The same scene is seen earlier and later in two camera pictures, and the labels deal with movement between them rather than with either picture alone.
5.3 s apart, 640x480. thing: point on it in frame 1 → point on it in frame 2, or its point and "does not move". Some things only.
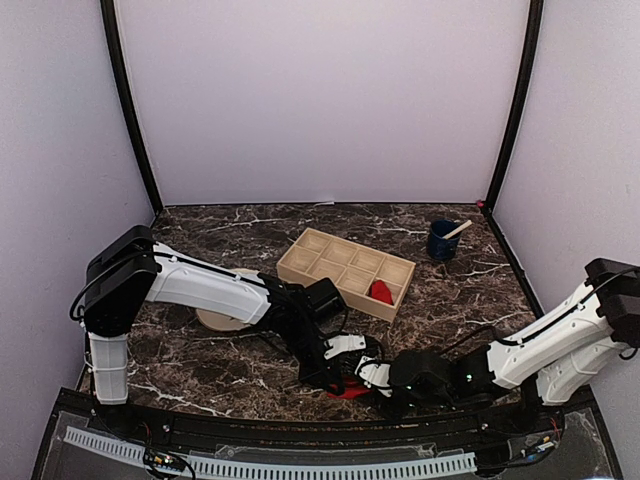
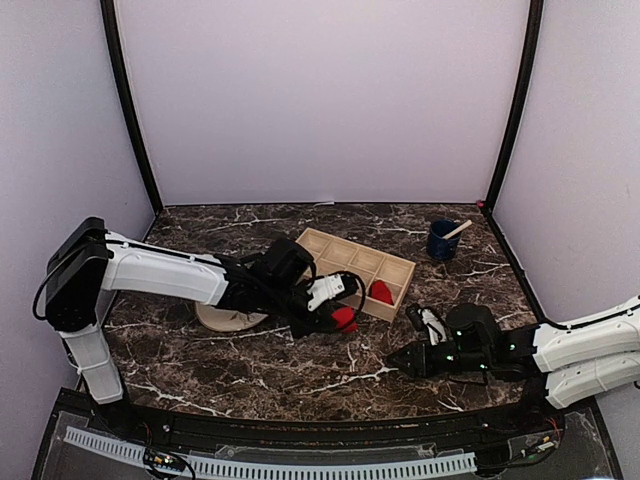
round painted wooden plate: (214, 321) does not move
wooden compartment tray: (354, 267) does not move
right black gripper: (393, 413) → (421, 364)
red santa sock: (379, 290) does not move
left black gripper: (318, 377) → (318, 320)
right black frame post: (535, 27) does not move
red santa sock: (352, 388) → (345, 319)
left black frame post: (116, 50) does not move
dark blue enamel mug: (439, 248) does not move
